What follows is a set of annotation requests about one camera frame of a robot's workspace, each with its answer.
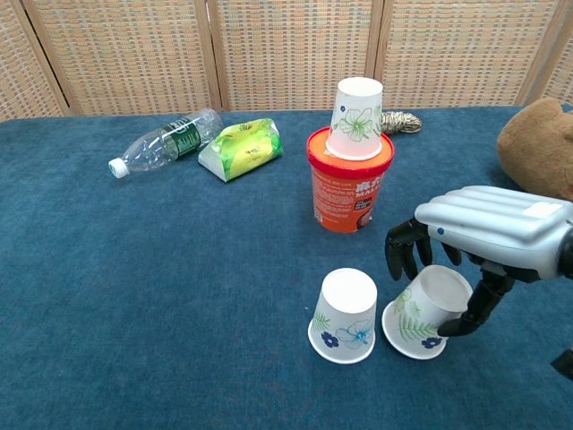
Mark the orange instant noodle cup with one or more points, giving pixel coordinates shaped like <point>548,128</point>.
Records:
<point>340,192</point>

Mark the blue felt table mat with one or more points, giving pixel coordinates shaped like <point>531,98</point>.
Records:
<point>156,269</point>

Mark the clear plastic water bottle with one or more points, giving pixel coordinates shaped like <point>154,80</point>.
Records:
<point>152,150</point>

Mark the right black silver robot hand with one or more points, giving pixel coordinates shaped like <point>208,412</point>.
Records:
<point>492,224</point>

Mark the white paper cup green flower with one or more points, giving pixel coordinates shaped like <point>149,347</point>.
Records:
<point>353,121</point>

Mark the white paper cup fern print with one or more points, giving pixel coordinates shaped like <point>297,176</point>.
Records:
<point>416,313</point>

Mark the green yellow tissue pack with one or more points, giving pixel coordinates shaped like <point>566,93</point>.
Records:
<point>242,152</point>

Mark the white paper cup blue flowers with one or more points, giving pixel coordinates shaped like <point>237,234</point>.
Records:
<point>342,313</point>

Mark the woven bamboo screen panel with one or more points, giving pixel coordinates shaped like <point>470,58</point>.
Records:
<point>465,49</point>
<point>291,49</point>
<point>27,58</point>
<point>561,58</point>
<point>134,54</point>

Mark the brown capybara plush toy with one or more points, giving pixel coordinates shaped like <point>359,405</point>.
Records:
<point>537,143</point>

